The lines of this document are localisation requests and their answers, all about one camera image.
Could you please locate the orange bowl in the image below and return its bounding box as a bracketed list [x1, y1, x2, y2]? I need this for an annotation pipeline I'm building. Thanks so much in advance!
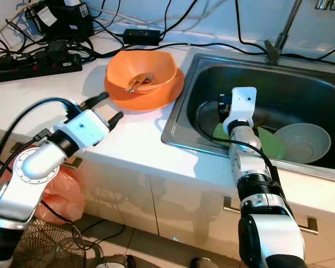
[107, 49, 179, 100]

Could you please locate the wooden chopstick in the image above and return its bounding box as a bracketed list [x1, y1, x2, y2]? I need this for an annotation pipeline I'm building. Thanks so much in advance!
[256, 114, 271, 128]

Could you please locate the metal fork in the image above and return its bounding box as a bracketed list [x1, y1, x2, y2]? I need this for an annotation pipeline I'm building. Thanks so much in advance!
[124, 71, 155, 93]

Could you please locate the black power strip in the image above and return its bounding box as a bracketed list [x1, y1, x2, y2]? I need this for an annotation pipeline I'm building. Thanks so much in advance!
[0, 53, 83, 83]

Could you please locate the black plug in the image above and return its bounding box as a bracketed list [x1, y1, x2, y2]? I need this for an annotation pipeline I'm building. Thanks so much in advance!
[47, 40, 70, 62]

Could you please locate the metal faucet pipe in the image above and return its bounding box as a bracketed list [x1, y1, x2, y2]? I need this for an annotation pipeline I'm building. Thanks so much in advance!
[265, 0, 303, 64]

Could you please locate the stainless steel sink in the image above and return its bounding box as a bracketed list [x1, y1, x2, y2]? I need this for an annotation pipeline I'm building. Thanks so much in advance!
[161, 53, 335, 184]

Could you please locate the small black adapter box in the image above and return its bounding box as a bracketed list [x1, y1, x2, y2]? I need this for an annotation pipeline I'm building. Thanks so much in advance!
[123, 29, 161, 45]

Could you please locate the large black power adapter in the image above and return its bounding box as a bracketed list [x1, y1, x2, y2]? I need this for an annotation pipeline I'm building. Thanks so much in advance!
[25, 0, 94, 41]

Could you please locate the grey ribbed bowl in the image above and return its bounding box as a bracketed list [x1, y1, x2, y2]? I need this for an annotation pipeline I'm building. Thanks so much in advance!
[274, 123, 332, 164]

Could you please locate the red plastic bag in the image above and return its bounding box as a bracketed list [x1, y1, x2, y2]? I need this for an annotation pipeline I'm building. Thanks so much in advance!
[0, 156, 87, 225]

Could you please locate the grey metal pot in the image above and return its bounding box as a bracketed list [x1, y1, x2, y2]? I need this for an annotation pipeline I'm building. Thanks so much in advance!
[95, 254, 135, 268]

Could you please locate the chrome tap valve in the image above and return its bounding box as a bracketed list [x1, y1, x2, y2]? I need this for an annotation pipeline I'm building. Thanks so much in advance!
[317, 0, 335, 11]

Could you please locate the black round floor object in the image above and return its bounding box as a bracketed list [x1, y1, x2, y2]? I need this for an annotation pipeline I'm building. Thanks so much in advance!
[193, 257, 218, 268]

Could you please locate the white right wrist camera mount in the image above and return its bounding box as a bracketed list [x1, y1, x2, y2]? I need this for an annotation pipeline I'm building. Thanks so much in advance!
[223, 87, 257, 135]

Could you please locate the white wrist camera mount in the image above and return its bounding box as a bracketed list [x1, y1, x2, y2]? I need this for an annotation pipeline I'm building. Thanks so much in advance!
[223, 87, 257, 135]
[64, 109, 117, 149]

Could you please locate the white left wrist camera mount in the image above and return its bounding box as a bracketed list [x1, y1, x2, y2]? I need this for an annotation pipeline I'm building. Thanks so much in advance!
[64, 109, 117, 149]

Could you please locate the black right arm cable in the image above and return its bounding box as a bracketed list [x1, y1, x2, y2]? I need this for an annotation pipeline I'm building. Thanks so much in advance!
[195, 99, 283, 190]

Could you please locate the black power cable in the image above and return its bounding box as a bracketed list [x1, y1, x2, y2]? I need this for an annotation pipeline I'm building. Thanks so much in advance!
[234, 0, 270, 55]

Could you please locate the wire fan grille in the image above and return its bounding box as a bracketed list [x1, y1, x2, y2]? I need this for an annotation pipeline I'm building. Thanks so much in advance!
[11, 219, 104, 268]

